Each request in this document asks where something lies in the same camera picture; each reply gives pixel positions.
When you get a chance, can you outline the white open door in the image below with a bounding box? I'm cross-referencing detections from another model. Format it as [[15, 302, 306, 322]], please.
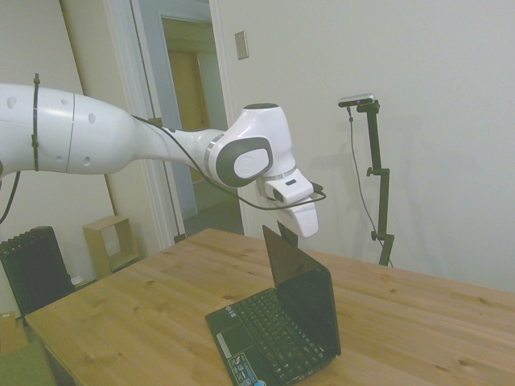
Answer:
[[130, 0, 199, 243]]

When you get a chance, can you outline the grey camera on stand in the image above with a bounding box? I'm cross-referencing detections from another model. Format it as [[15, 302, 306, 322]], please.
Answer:
[[337, 92, 378, 109]]

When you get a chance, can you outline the black laptop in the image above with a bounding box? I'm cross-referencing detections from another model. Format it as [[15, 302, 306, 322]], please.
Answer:
[[204, 224, 343, 386]]

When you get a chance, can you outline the grey camera cable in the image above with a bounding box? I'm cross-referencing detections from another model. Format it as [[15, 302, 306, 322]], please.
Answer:
[[346, 106, 382, 243]]

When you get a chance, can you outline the green chair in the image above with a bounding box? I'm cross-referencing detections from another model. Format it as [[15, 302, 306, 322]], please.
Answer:
[[0, 340, 56, 386]]

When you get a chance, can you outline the beige light switch plate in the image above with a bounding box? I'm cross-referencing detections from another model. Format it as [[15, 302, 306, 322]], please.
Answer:
[[234, 30, 249, 62]]

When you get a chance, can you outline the brown cardboard box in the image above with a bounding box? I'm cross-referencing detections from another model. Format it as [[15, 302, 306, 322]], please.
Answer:
[[0, 310, 30, 357]]

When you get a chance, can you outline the black radiator heater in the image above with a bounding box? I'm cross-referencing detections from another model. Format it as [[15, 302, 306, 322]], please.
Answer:
[[0, 225, 76, 318]]

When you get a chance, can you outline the wooden hallway door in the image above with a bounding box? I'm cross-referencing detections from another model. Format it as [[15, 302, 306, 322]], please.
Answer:
[[167, 49, 219, 183]]

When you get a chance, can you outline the open wooden box shelf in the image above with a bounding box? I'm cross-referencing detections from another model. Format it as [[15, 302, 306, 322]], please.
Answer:
[[81, 215, 140, 281]]

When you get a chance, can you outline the white closet door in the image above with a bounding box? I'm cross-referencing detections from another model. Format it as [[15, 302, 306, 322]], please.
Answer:
[[0, 0, 117, 282]]

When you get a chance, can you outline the black camera stand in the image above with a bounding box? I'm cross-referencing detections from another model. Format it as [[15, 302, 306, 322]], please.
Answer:
[[355, 100, 396, 268]]

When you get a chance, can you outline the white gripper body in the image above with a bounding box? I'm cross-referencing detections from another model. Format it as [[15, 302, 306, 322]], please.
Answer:
[[276, 195, 320, 239]]

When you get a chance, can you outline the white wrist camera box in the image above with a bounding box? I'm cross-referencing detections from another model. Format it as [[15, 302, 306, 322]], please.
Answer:
[[262, 168, 317, 205]]

